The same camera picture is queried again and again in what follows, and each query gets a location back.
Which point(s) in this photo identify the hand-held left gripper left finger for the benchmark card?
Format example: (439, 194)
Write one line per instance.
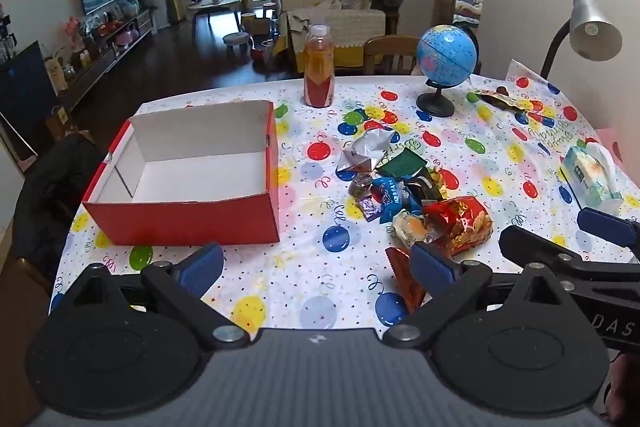
(202, 267)

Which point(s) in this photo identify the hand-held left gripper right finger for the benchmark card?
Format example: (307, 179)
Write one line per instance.
(432, 264)

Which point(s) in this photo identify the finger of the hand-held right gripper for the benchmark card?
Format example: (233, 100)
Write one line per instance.
(600, 222)
(530, 247)

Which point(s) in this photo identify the brown snack packet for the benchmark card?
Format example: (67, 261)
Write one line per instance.
(402, 277)

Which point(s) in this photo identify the clear pastry packet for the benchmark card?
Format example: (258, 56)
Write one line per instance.
(410, 227)

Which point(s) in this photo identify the red cardboard box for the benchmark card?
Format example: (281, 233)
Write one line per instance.
(185, 219)

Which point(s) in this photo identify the red chip bag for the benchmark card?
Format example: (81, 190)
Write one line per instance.
(462, 222)

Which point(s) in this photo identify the blue snack packet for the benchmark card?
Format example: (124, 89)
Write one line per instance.
(395, 199)

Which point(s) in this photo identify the black snack packet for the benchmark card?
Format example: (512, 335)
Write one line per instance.
(425, 187)

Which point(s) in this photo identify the purple candy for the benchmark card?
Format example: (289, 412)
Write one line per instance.
(369, 208)

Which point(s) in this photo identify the green snack packet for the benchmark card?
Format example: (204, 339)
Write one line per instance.
(402, 166)

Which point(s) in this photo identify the brown chocolate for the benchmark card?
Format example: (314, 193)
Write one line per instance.
(360, 186)

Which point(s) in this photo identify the silver snack packet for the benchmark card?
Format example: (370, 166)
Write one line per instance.
(367, 147)

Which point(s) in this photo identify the tissue pack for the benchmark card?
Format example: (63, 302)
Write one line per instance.
(587, 179)

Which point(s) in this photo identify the balloon print tablecloth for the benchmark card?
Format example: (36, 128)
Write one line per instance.
(300, 267)

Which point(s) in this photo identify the dark snack wrapper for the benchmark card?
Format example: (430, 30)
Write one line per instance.
(500, 99)

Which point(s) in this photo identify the black jacket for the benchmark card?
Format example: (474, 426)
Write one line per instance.
(50, 197)

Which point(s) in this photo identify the silver desk lamp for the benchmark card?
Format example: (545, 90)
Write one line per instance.
(592, 32)

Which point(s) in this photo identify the printed cardboard box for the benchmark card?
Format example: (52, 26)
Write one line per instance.
(62, 117)

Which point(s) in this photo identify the blue desk globe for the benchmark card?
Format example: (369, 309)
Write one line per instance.
(446, 52)

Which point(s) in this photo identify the wooden chair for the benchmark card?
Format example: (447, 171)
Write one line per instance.
(390, 49)

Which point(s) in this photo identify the orange juice bottle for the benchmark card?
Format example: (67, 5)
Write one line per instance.
(319, 72)

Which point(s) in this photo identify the TV cabinet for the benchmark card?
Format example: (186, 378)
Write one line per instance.
(100, 62)

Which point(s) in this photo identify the small round stool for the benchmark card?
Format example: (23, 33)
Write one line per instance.
(236, 39)

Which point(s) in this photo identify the yellow paper bag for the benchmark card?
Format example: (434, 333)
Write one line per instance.
(55, 74)

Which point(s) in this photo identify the dark blue board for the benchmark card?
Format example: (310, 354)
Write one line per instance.
(25, 92)

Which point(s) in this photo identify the sofa with beige cover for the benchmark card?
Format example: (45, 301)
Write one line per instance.
(345, 27)

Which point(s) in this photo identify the wooden coffee table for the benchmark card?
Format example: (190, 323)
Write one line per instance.
(215, 2)

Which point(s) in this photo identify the beige garment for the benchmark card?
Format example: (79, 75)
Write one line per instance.
(306, 19)

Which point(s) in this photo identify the pink flowers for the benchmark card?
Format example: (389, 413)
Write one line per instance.
(72, 32)

